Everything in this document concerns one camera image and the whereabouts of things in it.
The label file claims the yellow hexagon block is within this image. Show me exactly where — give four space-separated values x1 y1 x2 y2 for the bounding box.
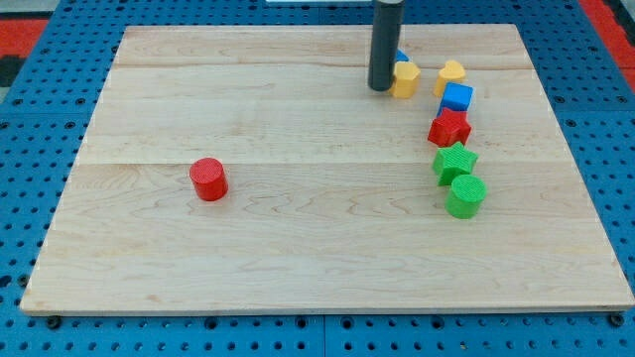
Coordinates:
389 61 421 99

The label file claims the yellow heart block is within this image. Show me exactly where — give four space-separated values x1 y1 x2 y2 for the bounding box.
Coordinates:
433 59 466 98

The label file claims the light wooden board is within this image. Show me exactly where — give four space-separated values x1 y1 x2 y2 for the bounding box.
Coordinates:
20 24 634 316

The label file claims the red cylinder block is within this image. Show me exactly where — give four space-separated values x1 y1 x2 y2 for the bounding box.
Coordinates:
189 158 228 201

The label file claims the green star block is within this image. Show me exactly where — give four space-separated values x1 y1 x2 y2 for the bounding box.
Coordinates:
432 142 478 186

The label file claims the red star block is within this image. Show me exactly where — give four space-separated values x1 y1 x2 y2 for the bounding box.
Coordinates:
428 107 472 147

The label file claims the small blue block behind rod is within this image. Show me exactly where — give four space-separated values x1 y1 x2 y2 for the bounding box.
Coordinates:
395 50 410 61

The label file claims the green cylinder block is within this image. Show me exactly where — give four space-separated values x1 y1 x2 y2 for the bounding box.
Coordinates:
444 175 487 219

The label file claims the blue cube block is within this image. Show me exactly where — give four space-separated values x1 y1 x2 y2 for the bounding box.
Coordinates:
438 82 474 115

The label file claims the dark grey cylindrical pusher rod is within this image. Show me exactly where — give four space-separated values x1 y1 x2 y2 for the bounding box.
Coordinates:
367 0 405 91

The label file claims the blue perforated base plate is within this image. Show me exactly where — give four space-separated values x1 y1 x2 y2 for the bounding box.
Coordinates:
1 0 634 356

